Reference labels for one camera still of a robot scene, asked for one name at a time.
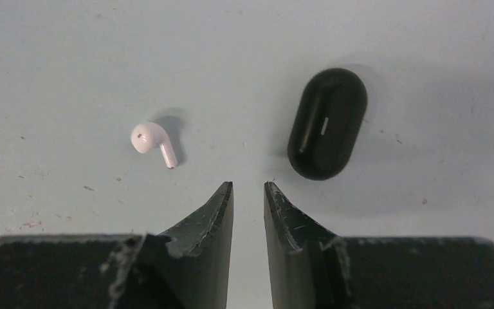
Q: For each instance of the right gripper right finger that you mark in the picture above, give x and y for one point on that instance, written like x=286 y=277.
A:
x=312 y=267

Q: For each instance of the white earbud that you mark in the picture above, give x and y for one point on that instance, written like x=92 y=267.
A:
x=148 y=135

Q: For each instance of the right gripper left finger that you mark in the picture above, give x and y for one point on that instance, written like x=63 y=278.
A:
x=186 y=266

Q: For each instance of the black earbud charging case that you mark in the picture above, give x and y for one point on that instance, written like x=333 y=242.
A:
x=327 y=123

